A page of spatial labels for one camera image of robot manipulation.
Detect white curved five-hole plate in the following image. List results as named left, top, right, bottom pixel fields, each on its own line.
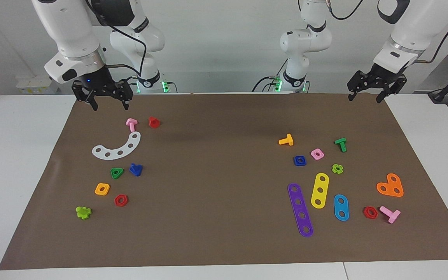
left=92, top=131, right=142, bottom=161

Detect white power strip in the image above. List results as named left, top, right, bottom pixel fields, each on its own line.
left=16, top=76, right=59, bottom=95

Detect orange three-hole corner plate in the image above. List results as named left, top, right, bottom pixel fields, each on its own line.
left=376, top=173, right=404, bottom=198

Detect yellow three-hole bar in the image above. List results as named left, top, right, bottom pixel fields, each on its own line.
left=311, top=173, right=330, bottom=209

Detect blue two-hole bar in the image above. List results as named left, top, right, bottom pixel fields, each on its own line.
left=333, top=194, right=350, bottom=222

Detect purple four-hole bar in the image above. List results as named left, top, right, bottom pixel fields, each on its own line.
left=287, top=183, right=314, bottom=238

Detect brown table mat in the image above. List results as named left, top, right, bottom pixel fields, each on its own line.
left=0, top=93, right=448, bottom=271

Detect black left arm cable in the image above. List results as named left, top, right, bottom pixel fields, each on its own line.
left=327, top=0, right=448, bottom=65

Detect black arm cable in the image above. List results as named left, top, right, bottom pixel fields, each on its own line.
left=327, top=0, right=448, bottom=65
left=85, top=0, right=147, bottom=77

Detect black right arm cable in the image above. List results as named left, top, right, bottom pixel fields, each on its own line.
left=85, top=0, right=147, bottom=77

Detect black base cables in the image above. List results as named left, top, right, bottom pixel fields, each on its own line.
left=252, top=58, right=289, bottom=93

